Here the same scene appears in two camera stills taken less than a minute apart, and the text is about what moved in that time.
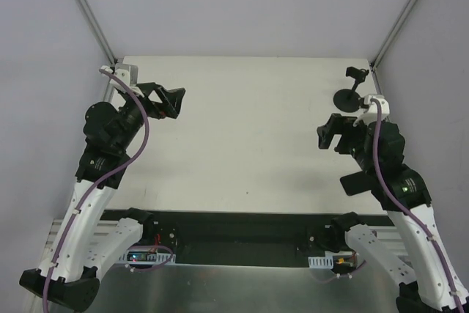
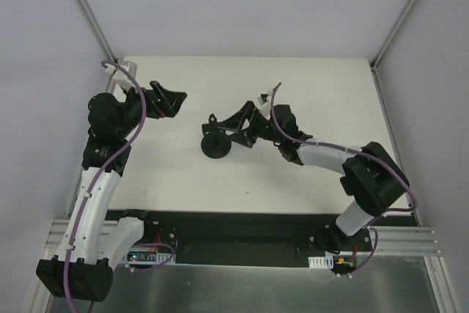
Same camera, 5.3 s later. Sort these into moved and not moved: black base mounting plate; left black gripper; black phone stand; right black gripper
Moved: black phone stand; right black gripper
Not moved: black base mounting plate; left black gripper
